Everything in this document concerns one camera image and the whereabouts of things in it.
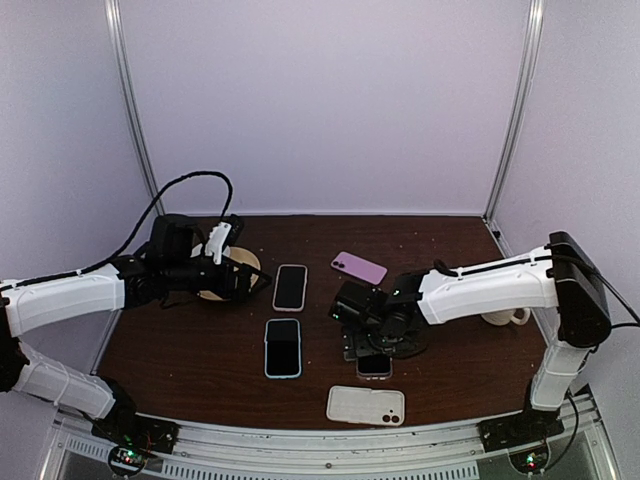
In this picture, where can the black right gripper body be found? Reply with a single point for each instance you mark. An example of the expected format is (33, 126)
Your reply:
(377, 343)

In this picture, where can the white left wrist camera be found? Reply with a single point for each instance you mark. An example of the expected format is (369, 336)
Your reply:
(223, 235)

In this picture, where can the beige ceramic plate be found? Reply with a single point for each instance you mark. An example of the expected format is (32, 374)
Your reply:
(240, 255)

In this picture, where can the left aluminium frame post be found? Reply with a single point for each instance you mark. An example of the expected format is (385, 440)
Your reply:
(117, 36)

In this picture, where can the light blue phone case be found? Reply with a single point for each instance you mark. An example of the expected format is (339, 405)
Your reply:
(283, 347)

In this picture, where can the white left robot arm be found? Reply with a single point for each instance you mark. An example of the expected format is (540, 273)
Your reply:
(121, 283)

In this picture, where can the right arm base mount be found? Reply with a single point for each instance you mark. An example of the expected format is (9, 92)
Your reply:
(525, 434)

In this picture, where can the aluminium front rail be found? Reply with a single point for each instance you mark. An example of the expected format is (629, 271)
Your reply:
(452, 450)

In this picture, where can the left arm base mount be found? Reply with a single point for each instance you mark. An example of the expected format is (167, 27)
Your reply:
(137, 440)

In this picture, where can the purple phone bottom of stack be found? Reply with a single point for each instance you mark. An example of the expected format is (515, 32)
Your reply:
(359, 268)

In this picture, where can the black-screen phone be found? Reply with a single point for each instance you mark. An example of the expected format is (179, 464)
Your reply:
(290, 286)

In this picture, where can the cream case under stack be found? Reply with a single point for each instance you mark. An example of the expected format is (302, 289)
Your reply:
(366, 406)

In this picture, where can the dark phone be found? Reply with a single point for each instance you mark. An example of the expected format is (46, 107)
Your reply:
(374, 366)

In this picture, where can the cream ribbed mug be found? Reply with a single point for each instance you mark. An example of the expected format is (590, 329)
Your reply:
(518, 317)

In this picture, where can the pink phone case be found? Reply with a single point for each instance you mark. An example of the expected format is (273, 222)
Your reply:
(290, 287)

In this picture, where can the right aluminium frame post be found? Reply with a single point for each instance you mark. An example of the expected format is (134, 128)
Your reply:
(527, 69)

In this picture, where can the aluminium frame post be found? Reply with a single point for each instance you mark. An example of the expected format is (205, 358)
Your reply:
(117, 36)
(527, 69)

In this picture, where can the clear magsafe phone case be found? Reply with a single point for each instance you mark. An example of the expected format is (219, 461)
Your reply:
(374, 372)

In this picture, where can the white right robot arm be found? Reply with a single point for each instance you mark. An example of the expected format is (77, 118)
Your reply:
(558, 275)

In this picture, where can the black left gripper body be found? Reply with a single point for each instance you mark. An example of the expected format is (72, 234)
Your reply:
(180, 274)

